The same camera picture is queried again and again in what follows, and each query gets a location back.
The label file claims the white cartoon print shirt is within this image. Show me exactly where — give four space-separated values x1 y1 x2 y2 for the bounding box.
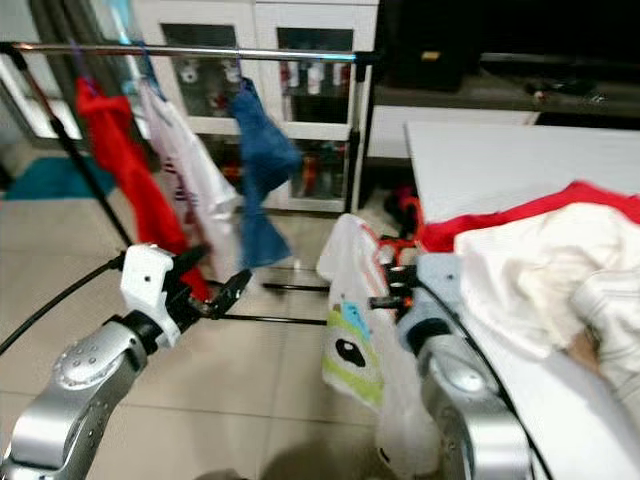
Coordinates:
317 213 441 479

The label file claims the red plastic hanger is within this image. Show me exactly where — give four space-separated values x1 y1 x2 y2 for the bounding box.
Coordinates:
375 198 427 276

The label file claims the pink and black object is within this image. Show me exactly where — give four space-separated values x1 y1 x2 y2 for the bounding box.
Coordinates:
385 185 423 233

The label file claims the white shirt with blue print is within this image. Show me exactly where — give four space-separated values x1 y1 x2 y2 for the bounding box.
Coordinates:
135 80 246 286

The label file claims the cream white garment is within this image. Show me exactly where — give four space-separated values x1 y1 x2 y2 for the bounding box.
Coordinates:
453 203 640 401

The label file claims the blue denim garment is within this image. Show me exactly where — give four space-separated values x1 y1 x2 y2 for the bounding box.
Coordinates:
228 80 303 269

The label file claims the long red dress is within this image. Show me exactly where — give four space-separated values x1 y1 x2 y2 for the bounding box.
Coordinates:
73 78 213 303

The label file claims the red t-shirt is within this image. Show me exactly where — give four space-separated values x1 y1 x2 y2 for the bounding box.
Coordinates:
417 180 640 253

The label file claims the low white tv stand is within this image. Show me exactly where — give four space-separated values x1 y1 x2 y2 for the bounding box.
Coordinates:
360 50 640 161

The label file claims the teal floor mat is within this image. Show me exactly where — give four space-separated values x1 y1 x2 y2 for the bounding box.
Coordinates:
5 158 96 201

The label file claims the white table with black legs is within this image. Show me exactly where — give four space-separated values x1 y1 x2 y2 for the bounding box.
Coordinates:
405 122 640 480

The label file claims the white glass door cabinet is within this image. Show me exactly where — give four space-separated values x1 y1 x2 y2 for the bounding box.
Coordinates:
130 0 376 213

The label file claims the black television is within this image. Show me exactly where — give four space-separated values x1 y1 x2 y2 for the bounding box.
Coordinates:
370 0 640 93

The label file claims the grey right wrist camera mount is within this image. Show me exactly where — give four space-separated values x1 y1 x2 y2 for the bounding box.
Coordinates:
400 253 457 331

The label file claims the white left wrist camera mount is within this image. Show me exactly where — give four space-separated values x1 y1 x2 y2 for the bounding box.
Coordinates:
120 245 183 323

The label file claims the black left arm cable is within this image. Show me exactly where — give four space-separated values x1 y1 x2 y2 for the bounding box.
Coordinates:
0 255 126 353

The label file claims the black clothes rack silver rail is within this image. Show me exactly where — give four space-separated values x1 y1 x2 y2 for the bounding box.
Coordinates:
0 40 371 326

